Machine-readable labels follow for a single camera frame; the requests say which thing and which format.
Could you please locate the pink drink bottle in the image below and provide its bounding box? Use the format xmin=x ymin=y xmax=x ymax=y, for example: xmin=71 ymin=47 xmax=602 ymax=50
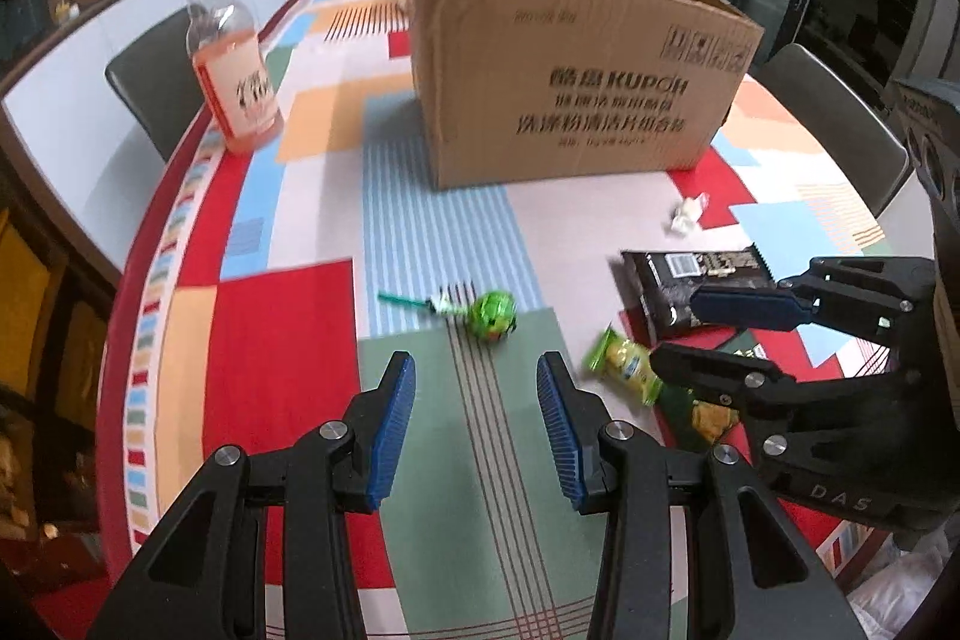
xmin=185 ymin=0 xmax=283 ymax=154

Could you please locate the small white wrapped candy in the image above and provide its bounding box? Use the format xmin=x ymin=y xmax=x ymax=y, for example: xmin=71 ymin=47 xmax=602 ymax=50
xmin=669 ymin=193 xmax=709 ymax=237

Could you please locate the green lollipop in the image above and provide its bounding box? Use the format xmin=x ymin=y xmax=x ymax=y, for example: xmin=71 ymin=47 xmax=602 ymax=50
xmin=377 ymin=291 xmax=517 ymax=342

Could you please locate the yellow green candy packet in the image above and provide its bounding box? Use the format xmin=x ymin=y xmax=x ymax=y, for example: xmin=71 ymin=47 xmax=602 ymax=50
xmin=586 ymin=326 xmax=662 ymax=408

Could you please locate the brown cardboard box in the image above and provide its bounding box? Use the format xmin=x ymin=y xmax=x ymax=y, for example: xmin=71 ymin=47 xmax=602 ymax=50
xmin=407 ymin=0 xmax=763 ymax=190

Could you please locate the colourful patchwork tablecloth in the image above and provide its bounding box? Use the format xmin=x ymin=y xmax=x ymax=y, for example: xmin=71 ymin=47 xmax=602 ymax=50
xmin=98 ymin=0 xmax=889 ymax=638

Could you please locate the grey chair left side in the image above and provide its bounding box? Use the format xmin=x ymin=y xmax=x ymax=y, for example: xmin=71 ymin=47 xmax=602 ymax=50
xmin=104 ymin=8 xmax=203 ymax=161

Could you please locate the green chips bag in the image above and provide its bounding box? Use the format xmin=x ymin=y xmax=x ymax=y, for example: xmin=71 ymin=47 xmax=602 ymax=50
xmin=656 ymin=385 xmax=739 ymax=453

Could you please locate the grey chair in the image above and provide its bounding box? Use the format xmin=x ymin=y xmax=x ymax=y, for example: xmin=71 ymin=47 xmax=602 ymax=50
xmin=754 ymin=44 xmax=908 ymax=218
xmin=104 ymin=8 xmax=203 ymax=161

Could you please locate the grey chair right side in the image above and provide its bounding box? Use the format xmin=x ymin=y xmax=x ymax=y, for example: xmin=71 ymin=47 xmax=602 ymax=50
xmin=754 ymin=44 xmax=908 ymax=218

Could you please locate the black snack packet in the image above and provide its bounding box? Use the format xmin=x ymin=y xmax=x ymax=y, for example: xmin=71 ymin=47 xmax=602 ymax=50
xmin=622 ymin=245 xmax=776 ymax=344

